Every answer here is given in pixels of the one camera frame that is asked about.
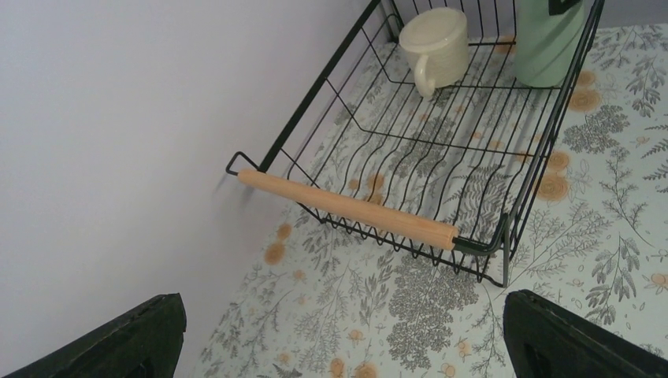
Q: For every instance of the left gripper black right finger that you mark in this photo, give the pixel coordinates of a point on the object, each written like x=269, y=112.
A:
x=545, y=340

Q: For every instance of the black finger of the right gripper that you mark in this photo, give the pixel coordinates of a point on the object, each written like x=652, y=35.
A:
x=559, y=7

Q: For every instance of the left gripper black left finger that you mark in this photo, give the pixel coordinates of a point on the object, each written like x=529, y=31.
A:
x=146, y=341

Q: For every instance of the mint green plastic cup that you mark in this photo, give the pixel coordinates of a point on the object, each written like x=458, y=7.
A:
x=545, y=44

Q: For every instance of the cream ribbed mug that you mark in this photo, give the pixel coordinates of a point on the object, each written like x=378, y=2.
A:
x=436, y=47

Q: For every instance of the floral table mat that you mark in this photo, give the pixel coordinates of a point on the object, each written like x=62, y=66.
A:
x=587, y=205

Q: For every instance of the black wire dish rack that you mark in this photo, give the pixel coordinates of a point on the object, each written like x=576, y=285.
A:
x=473, y=155

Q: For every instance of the left wooden rack handle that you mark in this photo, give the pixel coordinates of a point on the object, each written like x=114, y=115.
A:
x=421, y=229

